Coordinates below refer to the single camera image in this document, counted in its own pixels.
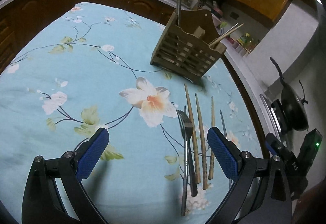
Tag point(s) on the metal chopstick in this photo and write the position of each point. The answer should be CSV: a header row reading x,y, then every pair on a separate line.
x,y
222,122
183,201

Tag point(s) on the wooden chopstick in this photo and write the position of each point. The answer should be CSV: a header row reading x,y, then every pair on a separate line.
x,y
224,34
213,112
200,137
189,112
229,35

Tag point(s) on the metal fork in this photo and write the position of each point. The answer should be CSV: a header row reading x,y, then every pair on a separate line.
x,y
192,175

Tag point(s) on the gas stove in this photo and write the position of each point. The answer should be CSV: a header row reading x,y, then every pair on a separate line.
x,y
276,117

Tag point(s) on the wooden lower cabinets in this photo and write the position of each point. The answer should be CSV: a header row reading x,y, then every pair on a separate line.
x,y
51,2

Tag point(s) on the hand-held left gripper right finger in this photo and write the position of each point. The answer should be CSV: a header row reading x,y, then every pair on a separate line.
x,y
222,152

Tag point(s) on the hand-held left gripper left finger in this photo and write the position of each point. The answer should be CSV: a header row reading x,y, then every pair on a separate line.
x,y
93,152

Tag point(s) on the white spice jar set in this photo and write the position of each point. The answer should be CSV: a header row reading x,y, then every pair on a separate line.
x,y
242,48

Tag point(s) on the dark wall switch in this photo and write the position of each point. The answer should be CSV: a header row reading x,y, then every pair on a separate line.
x,y
233,14

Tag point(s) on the black wok with lid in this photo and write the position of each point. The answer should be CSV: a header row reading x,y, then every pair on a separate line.
x,y
293,109

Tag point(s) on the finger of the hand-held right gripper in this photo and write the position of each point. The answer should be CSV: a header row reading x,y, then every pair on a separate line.
x,y
273,144

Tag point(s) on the wooden utensil holder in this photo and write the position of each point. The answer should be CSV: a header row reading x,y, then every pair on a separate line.
x,y
183,53

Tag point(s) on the floral light blue tablecloth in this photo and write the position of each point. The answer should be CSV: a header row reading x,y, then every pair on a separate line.
x,y
76,86

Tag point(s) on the green bottle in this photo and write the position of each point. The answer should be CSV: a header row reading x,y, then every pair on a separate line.
x,y
247,39

